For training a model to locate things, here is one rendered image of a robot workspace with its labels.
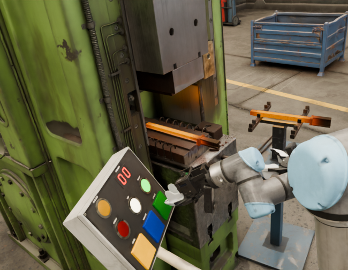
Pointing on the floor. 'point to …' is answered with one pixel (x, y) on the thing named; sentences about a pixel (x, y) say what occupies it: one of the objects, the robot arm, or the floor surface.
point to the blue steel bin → (300, 38)
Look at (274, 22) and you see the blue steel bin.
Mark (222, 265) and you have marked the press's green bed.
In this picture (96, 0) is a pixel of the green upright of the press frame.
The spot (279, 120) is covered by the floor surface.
